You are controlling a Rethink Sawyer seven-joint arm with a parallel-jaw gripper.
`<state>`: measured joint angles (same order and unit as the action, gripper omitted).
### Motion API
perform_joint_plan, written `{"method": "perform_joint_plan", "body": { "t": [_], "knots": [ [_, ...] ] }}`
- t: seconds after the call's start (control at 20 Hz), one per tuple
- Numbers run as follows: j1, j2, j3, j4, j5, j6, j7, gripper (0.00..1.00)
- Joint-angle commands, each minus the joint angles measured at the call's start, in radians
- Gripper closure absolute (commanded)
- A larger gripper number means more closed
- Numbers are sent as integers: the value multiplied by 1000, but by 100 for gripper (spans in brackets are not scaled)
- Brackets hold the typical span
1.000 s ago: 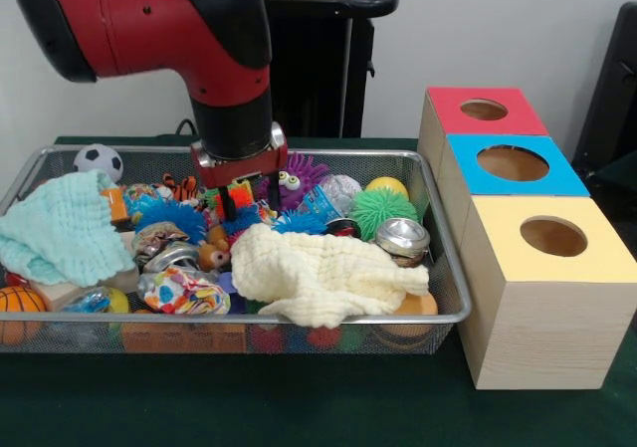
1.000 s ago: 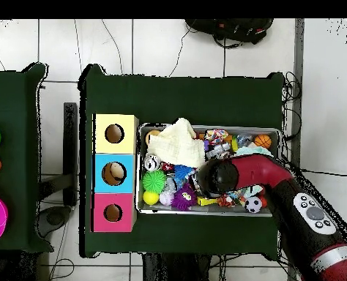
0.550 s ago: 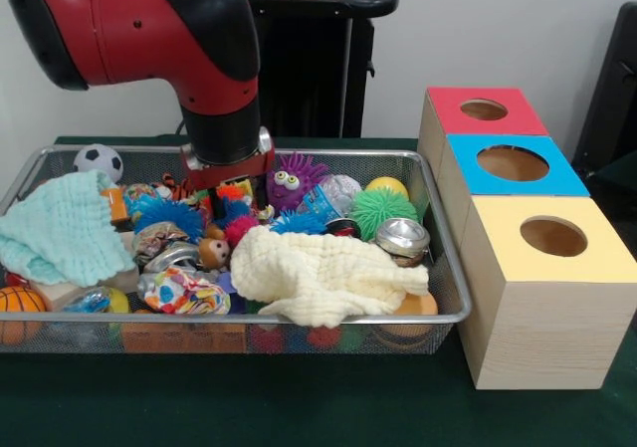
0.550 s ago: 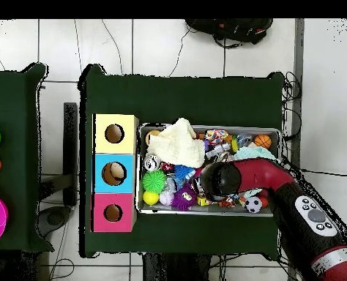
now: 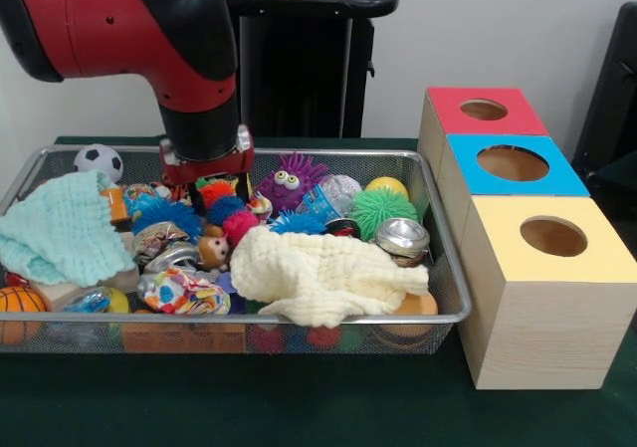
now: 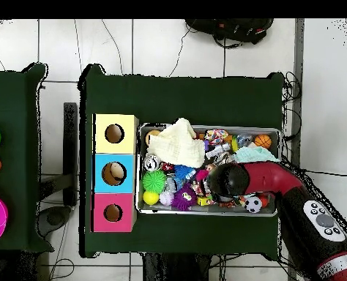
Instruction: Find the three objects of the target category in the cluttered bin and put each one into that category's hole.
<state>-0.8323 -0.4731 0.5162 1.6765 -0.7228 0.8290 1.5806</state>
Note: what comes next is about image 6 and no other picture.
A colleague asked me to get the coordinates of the multicolour spiky caterpillar toy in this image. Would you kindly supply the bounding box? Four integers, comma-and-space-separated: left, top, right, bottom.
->
195, 168, 210, 183

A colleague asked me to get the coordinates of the shallow mesh bin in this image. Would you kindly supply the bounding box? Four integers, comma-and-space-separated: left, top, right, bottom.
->
135, 124, 281, 218

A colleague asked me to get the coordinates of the wooden box with three holes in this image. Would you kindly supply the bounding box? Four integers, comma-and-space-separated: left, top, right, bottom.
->
91, 113, 140, 233

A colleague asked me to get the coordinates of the cream yellow cloth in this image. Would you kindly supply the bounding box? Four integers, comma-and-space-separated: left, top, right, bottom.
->
146, 117, 206, 168

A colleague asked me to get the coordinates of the crushed silver can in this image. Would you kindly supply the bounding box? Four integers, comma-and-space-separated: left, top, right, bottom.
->
143, 154, 162, 173

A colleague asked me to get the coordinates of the pale orange foam ball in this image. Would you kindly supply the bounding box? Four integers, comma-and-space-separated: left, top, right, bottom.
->
144, 130, 161, 146

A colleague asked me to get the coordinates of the green spiky ball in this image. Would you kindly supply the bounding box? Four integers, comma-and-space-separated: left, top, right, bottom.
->
141, 169, 167, 194

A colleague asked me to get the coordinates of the white baseball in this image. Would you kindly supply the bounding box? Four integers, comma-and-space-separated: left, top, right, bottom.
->
159, 191, 175, 206

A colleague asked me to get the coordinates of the purple spiky toy with eyes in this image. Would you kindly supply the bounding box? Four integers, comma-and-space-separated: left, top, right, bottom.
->
171, 183, 198, 211

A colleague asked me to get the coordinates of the colourful knotted cloth toy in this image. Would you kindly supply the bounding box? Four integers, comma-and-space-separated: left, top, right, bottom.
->
204, 128, 229, 146

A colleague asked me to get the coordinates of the yellow ball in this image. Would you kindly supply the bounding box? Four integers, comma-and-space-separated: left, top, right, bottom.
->
143, 190, 160, 206

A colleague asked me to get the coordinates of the mint green cloth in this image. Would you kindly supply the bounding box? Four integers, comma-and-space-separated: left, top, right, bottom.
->
234, 146, 280, 164

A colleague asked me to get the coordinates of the dark green tablecloth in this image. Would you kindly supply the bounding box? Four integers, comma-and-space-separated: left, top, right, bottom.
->
0, 62, 55, 253
78, 63, 286, 258

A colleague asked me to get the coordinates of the small orange basketball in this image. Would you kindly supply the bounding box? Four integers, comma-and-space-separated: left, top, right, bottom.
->
253, 133, 272, 149

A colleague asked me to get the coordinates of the small soccer ball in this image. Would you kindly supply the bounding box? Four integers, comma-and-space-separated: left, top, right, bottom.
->
244, 195, 263, 214

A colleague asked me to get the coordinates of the black stand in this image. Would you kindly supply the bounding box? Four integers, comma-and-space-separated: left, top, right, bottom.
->
37, 102, 79, 239

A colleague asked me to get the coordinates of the black backpack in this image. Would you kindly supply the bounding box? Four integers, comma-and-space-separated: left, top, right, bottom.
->
184, 18, 275, 49

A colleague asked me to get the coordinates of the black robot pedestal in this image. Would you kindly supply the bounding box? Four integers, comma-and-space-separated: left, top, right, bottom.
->
142, 252, 212, 281

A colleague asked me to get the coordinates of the black floor cable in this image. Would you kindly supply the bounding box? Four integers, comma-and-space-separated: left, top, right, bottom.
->
300, 168, 347, 179

